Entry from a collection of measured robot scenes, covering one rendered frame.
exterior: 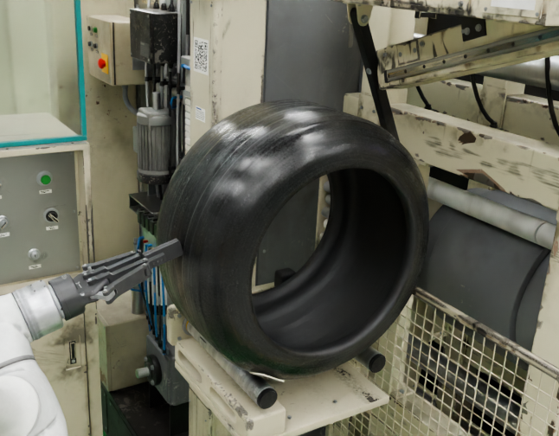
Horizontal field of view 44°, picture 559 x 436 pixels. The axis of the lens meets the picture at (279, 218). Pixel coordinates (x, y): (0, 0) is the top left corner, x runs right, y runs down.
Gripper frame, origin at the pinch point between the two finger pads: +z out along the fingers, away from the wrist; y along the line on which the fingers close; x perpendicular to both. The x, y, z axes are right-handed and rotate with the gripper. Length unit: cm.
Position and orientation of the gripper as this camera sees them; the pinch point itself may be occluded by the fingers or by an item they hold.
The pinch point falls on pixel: (163, 253)
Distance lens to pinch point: 128.7
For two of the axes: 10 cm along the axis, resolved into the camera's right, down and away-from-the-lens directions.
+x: 1.8, 8.7, 4.7
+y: -5.2, -3.2, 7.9
